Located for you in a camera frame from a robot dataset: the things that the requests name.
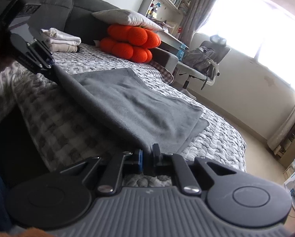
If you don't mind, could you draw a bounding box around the dark grey padded headboard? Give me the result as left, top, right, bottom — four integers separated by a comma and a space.
0, 0, 116, 45

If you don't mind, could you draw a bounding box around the white grey pillow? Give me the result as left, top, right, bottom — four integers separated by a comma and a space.
92, 9, 163, 32

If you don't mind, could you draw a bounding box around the orange pumpkin cushion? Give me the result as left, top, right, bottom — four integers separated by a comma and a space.
107, 24, 162, 49
99, 38, 152, 63

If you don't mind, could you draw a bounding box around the grey patterned curtain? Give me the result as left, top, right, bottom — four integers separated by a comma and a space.
179, 0, 216, 46

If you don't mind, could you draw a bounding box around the folded beige garment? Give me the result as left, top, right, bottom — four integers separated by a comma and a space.
48, 43, 79, 53

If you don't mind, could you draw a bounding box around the white office chair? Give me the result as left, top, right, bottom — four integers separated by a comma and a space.
176, 35, 231, 100

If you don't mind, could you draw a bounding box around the folded white garment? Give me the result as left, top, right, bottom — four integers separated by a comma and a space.
40, 28, 81, 46

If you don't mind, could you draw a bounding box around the white desk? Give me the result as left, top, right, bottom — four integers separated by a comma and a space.
152, 19, 189, 51

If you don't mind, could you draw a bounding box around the grey t-shirt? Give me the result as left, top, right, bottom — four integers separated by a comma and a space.
54, 66, 209, 154

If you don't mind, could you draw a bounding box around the grey white patterned bedspread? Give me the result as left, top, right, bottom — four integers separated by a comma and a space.
0, 44, 246, 171

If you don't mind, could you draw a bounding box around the grey backpack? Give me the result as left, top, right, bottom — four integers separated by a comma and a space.
182, 47, 216, 78

